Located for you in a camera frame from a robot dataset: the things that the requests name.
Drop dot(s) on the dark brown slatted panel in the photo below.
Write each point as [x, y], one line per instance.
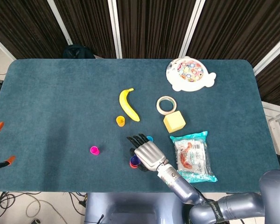
[91, 23]
[235, 28]
[151, 25]
[277, 81]
[25, 23]

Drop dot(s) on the white partition post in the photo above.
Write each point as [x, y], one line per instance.
[191, 25]
[59, 22]
[115, 28]
[270, 57]
[2, 45]

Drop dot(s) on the blue-grey robot torso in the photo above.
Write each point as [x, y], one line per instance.
[130, 205]

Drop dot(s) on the orange plastic cup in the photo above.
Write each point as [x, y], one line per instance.
[132, 166]

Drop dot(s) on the white tape roll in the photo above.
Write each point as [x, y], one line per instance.
[159, 107]

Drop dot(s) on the pink plastic cup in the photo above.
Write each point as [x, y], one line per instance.
[94, 151]

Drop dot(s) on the purple plastic cup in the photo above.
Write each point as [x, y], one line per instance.
[135, 160]

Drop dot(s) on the white metal frame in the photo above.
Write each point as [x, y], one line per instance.
[277, 117]

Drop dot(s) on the yellow foam cube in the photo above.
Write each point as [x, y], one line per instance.
[175, 122]

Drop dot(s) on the white fish-shaped toy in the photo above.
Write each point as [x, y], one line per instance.
[182, 82]

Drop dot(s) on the yellow plastic cup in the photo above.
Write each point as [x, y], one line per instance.
[120, 121]

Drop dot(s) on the teal table cloth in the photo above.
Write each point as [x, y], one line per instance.
[60, 93]

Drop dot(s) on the blue plastic cup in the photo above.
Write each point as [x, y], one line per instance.
[150, 139]

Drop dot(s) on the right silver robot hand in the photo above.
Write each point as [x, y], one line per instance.
[149, 155]

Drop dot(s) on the yellow banana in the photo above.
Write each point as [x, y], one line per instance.
[127, 106]

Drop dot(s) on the teal snack packet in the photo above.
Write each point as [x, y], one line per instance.
[193, 158]

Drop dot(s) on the dark backpack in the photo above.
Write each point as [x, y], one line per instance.
[78, 52]

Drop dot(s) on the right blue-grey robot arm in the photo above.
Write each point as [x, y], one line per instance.
[184, 189]

